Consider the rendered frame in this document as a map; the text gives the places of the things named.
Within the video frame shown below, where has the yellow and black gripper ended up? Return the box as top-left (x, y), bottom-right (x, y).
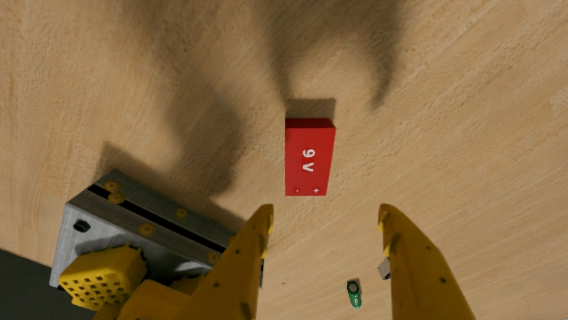
top-left (175, 203), bottom-right (476, 320)

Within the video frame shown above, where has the black and white eraser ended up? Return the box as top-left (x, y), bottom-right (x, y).
top-left (378, 257), bottom-right (390, 281)

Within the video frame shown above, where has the green aa battery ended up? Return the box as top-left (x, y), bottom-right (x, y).
top-left (347, 282), bottom-right (362, 309)

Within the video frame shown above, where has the red 9v battery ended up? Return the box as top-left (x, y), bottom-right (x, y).
top-left (284, 118), bottom-right (336, 197)

